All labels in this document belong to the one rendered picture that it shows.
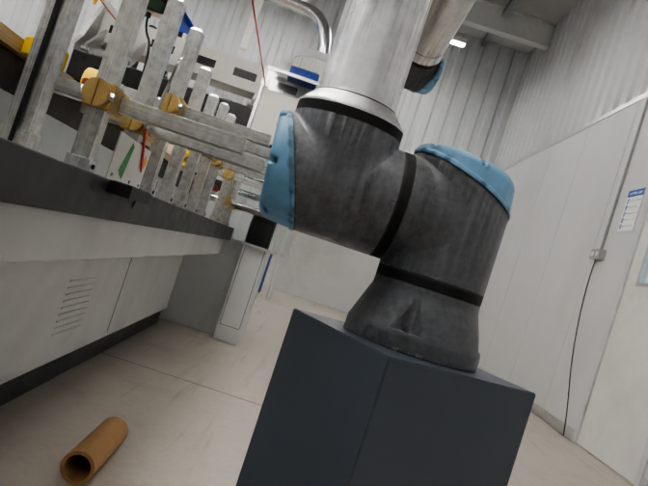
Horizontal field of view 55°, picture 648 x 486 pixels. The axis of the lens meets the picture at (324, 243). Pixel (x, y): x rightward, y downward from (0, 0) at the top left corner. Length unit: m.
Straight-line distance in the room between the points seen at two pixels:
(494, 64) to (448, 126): 1.28
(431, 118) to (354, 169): 9.86
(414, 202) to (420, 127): 9.75
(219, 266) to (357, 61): 3.36
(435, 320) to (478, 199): 0.16
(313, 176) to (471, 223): 0.21
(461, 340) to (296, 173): 0.30
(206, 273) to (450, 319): 3.39
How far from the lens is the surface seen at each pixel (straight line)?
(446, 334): 0.80
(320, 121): 0.79
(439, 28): 1.29
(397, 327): 0.80
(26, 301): 1.82
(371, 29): 0.84
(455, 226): 0.81
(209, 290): 4.12
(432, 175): 0.82
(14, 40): 1.33
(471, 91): 10.87
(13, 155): 0.90
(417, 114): 10.61
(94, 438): 1.73
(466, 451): 0.83
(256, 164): 1.46
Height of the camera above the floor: 0.68
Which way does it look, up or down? 2 degrees up
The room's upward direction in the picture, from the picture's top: 18 degrees clockwise
